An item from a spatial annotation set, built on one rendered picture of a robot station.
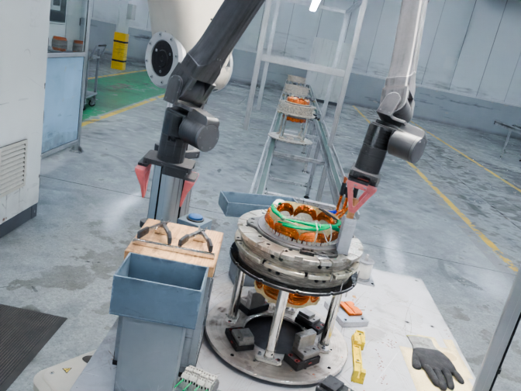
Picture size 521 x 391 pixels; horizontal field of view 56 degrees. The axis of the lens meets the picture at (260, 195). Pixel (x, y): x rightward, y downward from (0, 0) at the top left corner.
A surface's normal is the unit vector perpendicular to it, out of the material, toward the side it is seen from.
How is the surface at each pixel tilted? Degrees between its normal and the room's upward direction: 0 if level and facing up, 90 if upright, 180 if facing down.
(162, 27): 109
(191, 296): 90
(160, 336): 90
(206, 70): 115
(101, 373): 0
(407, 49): 59
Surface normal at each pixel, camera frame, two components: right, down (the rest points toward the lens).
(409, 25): -0.41, -0.38
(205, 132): 0.72, 0.40
